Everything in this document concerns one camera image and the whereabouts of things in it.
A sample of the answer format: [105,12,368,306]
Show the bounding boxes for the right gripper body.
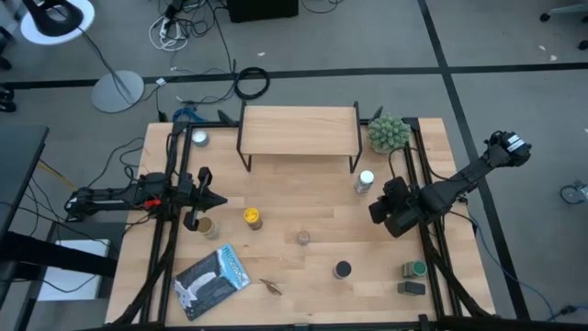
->
[368,177,422,239]

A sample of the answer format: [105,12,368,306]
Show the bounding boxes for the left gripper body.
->
[176,166,213,232]

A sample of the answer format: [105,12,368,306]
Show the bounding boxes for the tan lid spice jar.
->
[197,216,221,241]

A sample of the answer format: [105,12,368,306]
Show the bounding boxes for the yellow lid spice jar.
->
[243,207,264,231]

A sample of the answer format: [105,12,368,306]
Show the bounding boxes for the green lid oregano jar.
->
[401,260,428,280]

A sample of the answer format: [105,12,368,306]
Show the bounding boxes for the white lid spice bottle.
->
[353,169,376,195]

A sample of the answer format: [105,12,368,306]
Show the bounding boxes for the dark green spice tin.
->
[397,280,427,296]

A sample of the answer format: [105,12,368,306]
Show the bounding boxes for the black lid spice bottle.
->
[333,260,353,280]

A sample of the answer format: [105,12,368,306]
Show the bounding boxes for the wooden shelf black metal legs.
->
[236,100,364,175]

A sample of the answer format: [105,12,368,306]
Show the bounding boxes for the glossy printed bag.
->
[173,243,252,322]

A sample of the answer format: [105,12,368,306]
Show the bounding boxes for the potted green succulent plant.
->
[367,113,413,155]

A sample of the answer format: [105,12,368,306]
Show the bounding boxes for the brown dried leaf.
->
[258,278,284,297]

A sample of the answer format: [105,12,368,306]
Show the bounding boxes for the floor stand with round base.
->
[20,0,146,115]

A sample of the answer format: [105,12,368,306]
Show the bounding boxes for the black desk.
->
[0,124,119,323]

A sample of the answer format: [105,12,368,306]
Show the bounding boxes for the grey caster wheel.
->
[559,181,588,206]

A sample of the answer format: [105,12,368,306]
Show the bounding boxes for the black box on floor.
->
[226,0,300,24]

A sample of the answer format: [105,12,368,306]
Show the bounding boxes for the black chair base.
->
[0,84,18,114]

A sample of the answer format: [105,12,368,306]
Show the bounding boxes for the grey chair base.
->
[539,2,588,51]

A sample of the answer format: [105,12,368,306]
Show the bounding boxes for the black metal table frame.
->
[105,117,497,331]

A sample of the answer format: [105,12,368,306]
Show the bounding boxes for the short blue cable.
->
[172,106,199,123]

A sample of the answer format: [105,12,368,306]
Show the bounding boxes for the coiled black cable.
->
[233,66,271,101]

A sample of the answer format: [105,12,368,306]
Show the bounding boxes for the long blue cable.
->
[468,213,578,323]

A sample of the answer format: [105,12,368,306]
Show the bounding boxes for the yellow cable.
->
[36,158,79,192]

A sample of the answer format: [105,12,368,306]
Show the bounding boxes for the white power strip with cables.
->
[147,13,189,52]

